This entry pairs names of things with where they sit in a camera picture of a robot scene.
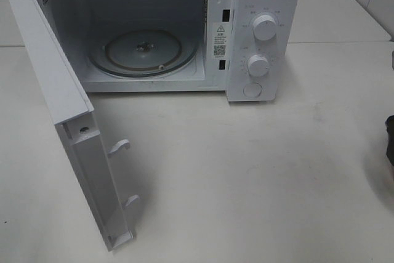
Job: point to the round white door-release button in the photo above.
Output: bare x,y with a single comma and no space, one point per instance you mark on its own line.
252,90

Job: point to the white microwave door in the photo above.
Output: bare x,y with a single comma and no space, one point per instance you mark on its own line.
74,120

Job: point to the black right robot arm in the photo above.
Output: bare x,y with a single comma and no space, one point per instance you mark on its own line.
389,124

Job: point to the lower white round knob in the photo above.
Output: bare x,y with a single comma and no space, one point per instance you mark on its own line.
258,65

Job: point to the white round knob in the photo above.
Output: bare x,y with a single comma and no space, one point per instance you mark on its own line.
258,65
264,27

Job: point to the glass microwave turntable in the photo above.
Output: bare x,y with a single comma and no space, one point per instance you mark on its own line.
143,53

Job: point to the white warning label sticker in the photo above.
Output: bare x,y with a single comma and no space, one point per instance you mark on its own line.
220,33

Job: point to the white microwave oven body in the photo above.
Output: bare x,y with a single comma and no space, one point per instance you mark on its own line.
80,23

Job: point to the upper white round knob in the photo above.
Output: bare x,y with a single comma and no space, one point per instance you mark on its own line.
264,27

